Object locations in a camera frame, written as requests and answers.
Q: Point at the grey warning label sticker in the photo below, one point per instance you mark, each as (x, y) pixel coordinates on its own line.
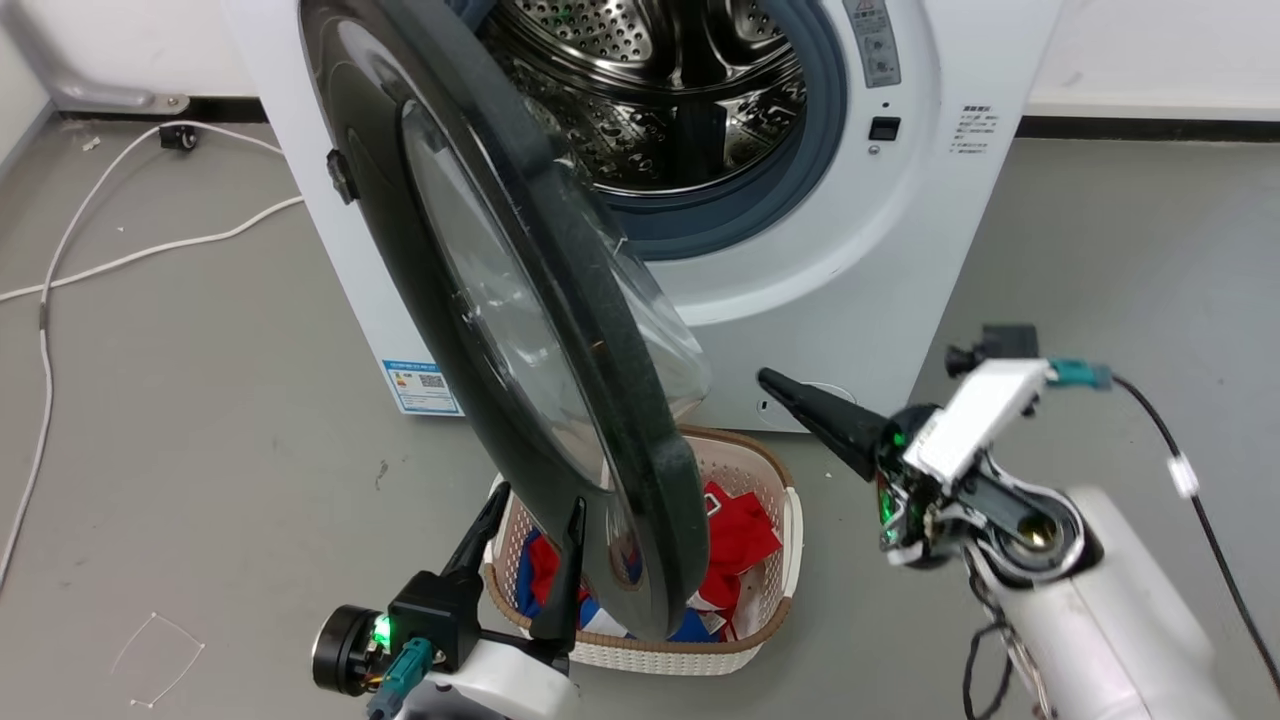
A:
(875, 45)

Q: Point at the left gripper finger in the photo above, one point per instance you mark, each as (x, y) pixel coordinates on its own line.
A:
(482, 535)
(562, 590)

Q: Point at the grey metal floor bracket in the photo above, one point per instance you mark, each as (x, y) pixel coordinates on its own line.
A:
(110, 97)

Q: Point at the grey-blue rubber door gasket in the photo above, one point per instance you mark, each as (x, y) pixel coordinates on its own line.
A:
(800, 180)

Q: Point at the black small camera module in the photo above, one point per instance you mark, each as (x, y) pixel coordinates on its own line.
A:
(995, 345)

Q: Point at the beige woven laundry basket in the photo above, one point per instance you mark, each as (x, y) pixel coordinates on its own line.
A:
(770, 590)

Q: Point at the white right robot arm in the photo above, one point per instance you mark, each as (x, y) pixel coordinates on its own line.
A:
(1100, 610)

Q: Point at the dark round washing machine door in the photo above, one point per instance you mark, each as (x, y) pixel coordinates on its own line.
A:
(420, 300)

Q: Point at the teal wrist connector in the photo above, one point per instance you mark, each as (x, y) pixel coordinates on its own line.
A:
(405, 675)
(1080, 374)

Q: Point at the blue energy label sticker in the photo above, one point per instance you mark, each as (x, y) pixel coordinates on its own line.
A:
(420, 385)

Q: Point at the black door lock socket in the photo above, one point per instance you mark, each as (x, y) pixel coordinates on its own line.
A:
(884, 128)

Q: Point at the red garment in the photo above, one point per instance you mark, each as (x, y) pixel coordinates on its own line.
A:
(740, 535)

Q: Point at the white front-load washing machine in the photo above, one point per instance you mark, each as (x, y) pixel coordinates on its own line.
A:
(860, 250)

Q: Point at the small black caster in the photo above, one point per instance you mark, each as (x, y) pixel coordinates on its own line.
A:
(178, 137)

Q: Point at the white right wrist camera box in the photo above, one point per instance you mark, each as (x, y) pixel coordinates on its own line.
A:
(975, 415)

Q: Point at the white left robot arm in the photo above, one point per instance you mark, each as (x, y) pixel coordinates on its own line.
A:
(500, 690)

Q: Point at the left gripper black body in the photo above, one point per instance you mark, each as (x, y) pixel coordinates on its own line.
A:
(435, 610)

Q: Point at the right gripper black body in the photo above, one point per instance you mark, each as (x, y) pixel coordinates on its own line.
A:
(912, 520)

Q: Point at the blue garment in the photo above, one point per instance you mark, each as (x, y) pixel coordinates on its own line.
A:
(528, 585)

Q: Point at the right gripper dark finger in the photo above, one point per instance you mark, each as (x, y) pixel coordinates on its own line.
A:
(830, 415)

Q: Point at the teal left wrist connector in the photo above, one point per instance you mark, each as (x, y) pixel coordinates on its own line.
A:
(405, 675)

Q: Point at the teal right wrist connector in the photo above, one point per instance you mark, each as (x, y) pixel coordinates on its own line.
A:
(1080, 374)

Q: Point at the perforated steel washer drum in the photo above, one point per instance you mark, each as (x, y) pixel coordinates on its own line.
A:
(690, 90)

